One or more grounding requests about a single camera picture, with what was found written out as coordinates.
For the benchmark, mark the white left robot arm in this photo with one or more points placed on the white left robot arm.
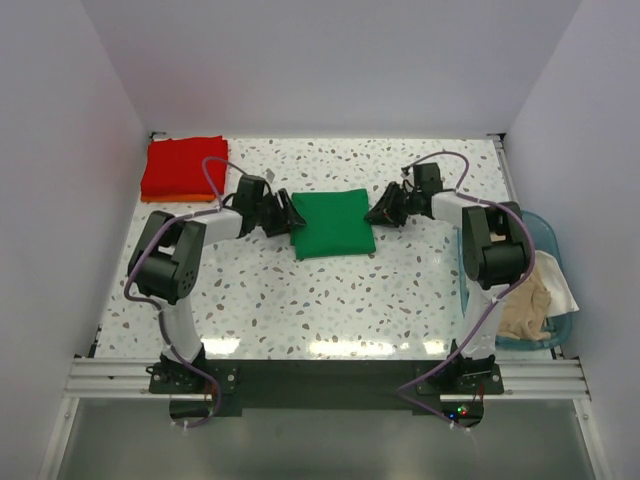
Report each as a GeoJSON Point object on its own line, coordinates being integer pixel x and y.
{"type": "Point", "coordinates": [164, 266]}

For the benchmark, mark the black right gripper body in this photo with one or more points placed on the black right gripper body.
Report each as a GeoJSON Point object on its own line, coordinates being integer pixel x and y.
{"type": "Point", "coordinates": [398, 204]}

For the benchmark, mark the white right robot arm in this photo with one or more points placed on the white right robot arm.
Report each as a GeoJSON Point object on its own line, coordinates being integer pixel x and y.
{"type": "Point", "coordinates": [497, 250]}

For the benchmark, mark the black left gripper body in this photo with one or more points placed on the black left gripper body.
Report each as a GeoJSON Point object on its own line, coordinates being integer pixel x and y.
{"type": "Point", "coordinates": [271, 217]}

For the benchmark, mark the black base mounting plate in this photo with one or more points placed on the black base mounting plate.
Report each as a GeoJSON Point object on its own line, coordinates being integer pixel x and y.
{"type": "Point", "coordinates": [228, 388]}

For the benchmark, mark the folded orange t shirt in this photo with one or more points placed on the folded orange t shirt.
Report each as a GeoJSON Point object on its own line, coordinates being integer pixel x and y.
{"type": "Point", "coordinates": [178, 198]}

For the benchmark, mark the folded red t shirt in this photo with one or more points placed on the folded red t shirt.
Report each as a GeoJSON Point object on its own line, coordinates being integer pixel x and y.
{"type": "Point", "coordinates": [175, 166]}

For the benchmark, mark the beige t shirt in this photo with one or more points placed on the beige t shirt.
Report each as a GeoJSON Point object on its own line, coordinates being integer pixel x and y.
{"type": "Point", "coordinates": [525, 311]}

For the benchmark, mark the green t shirt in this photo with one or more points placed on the green t shirt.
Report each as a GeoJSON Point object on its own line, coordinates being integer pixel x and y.
{"type": "Point", "coordinates": [335, 224]}

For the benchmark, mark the aluminium frame rail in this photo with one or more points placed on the aluminium frame rail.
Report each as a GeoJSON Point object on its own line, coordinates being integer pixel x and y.
{"type": "Point", "coordinates": [108, 378]}

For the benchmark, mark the white t shirt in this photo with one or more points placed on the white t shirt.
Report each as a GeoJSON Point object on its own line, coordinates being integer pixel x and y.
{"type": "Point", "coordinates": [552, 277]}

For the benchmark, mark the clear blue plastic bin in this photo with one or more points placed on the clear blue plastic bin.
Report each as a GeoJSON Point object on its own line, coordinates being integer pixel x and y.
{"type": "Point", "coordinates": [560, 327]}

